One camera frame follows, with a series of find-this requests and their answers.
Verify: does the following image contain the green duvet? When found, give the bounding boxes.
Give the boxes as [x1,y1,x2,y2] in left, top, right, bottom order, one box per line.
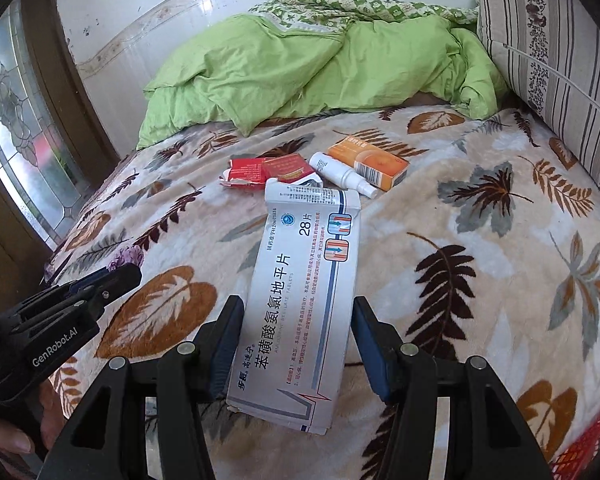
[136,15,510,150]

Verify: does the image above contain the striped floral cushion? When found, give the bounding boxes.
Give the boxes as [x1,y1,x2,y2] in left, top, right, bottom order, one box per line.
[475,0,600,218]

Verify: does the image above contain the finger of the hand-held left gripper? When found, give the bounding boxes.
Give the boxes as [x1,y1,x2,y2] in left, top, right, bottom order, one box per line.
[87,262,143,306]
[65,267,112,295]

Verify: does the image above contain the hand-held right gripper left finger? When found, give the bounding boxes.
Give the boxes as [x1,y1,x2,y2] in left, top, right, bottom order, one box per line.
[42,295,246,480]

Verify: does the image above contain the wooden glass door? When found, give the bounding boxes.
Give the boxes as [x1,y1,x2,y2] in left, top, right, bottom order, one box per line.
[0,0,126,281]

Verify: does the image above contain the white spray bottle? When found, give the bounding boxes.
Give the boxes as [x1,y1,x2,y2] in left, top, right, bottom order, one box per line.
[308,152,379,199]

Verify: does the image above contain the orange medicine box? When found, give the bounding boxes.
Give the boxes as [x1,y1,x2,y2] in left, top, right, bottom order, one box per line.
[327,136,410,191]

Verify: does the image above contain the red plastic basket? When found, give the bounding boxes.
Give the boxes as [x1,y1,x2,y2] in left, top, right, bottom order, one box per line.
[550,400,600,480]

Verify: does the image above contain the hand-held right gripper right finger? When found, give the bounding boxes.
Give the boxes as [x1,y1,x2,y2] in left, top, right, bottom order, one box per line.
[352,296,553,480]

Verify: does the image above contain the person's left hand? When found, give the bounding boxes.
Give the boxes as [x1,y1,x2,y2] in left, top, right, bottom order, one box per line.
[0,380,68,468]

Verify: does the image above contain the green patterned quilt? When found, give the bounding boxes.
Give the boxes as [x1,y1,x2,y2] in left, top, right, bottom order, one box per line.
[247,0,481,31]

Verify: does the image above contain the purple paper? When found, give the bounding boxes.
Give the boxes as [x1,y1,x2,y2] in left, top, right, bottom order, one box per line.
[107,252,145,273]

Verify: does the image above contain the leaf printed blanket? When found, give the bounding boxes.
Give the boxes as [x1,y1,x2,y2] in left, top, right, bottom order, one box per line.
[45,105,600,480]

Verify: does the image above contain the white medicine box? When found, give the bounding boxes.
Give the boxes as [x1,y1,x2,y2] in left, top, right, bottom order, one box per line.
[226,177,363,435]

